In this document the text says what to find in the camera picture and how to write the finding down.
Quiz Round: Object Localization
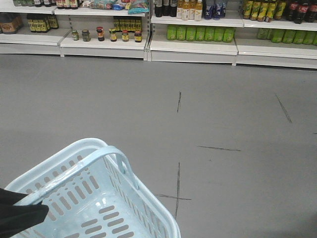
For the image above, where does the white store shelf unit right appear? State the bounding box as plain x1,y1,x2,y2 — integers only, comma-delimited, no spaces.
147,0,317,69

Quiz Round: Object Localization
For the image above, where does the white store shelf unit left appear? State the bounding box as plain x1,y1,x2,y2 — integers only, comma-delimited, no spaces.
0,0,149,60

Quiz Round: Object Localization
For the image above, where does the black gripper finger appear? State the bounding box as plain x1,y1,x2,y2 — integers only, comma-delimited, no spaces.
0,188,28,205
0,204,49,238

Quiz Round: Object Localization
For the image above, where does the white store shelf unit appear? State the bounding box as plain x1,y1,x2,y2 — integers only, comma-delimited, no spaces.
0,0,149,60
147,0,317,69

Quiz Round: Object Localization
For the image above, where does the light blue plastic basket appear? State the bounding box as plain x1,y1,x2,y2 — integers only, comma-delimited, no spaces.
6,138,181,238

